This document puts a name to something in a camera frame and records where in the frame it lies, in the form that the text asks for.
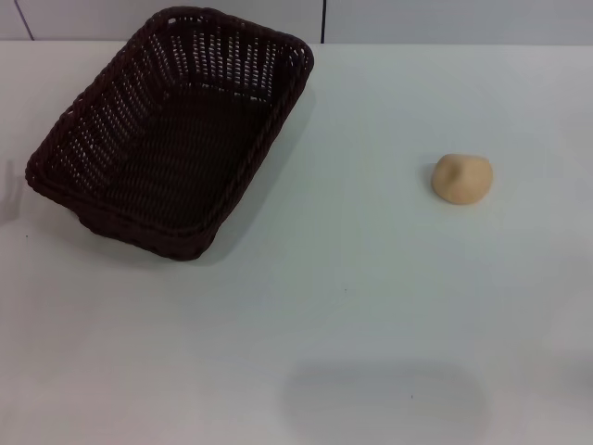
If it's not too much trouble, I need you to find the black wicker basket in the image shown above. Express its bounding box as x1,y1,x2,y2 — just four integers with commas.
25,5,316,261

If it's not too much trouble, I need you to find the beige bread bun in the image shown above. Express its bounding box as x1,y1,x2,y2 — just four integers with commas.
431,153,494,205

